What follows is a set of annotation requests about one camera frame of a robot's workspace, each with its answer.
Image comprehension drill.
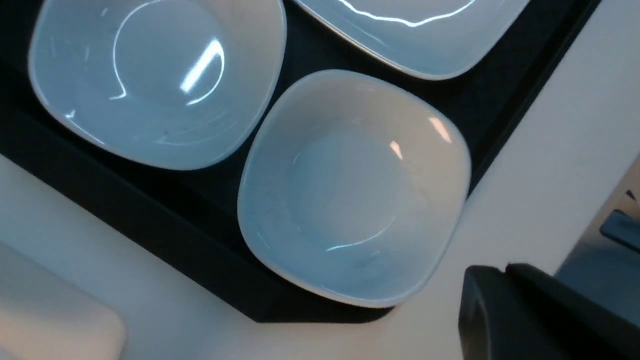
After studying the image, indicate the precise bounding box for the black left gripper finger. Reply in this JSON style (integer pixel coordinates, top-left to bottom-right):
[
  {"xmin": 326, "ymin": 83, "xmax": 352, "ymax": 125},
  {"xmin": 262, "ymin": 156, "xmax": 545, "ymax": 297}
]
[{"xmin": 458, "ymin": 263, "xmax": 640, "ymax": 360}]

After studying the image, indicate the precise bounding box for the white square bowl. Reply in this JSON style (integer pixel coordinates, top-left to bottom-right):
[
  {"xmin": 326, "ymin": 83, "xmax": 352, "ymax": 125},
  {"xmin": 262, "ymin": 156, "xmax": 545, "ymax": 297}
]
[
  {"xmin": 237, "ymin": 69, "xmax": 473, "ymax": 309},
  {"xmin": 28, "ymin": 0, "xmax": 287, "ymax": 171}
]

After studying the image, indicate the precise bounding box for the large white square plate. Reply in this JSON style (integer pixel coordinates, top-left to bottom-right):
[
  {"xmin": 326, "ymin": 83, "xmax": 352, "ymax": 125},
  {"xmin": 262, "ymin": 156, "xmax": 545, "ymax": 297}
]
[{"xmin": 296, "ymin": 0, "xmax": 528, "ymax": 81}]

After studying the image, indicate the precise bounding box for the black serving tray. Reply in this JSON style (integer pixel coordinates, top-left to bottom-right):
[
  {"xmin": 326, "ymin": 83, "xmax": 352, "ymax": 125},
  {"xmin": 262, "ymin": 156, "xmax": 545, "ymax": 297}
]
[{"xmin": 0, "ymin": 0, "xmax": 600, "ymax": 324}]

